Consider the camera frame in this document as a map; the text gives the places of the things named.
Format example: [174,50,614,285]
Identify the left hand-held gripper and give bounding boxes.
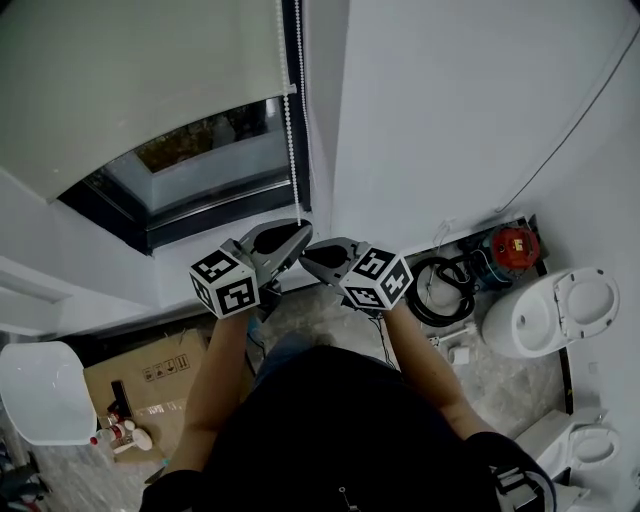
[188,218,315,325]

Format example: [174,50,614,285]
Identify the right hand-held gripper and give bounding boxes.
[297,236,414,314]

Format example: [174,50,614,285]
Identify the white bead chain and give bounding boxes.
[274,0,309,229]

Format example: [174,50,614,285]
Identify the white roller blind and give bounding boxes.
[0,0,297,204]

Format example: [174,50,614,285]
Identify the person's left forearm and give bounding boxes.
[184,312,251,474]

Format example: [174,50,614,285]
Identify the person's right forearm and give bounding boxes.
[384,304,501,444]

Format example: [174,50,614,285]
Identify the black framed window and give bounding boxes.
[57,0,314,257]

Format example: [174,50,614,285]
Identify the white toilet brush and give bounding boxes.
[437,322,479,344]

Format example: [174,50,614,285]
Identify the person's dark shirt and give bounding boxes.
[142,344,556,512]

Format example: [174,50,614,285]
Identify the red vacuum cleaner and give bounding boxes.
[467,223,541,291]

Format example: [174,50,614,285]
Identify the white round toilet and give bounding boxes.
[481,266,621,359]

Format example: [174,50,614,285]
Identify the printed cardboard box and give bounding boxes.
[82,329,256,464]

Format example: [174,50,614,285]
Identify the white bottles on box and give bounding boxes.
[112,427,154,455]

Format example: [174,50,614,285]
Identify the white ceramic basin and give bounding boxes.
[0,341,99,447]

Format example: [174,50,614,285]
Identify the white toilet with cistern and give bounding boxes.
[514,407,621,481]

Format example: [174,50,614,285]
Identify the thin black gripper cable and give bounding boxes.
[244,319,266,376]
[372,309,401,371]

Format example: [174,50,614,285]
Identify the black vacuum hose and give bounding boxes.
[409,254,479,327]

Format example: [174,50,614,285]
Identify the white power cable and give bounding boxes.
[434,217,459,251]

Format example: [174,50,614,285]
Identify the thin grey wall cable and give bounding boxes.
[494,19,640,214]

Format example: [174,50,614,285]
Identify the black chest strap buckle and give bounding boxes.
[487,464,556,512]

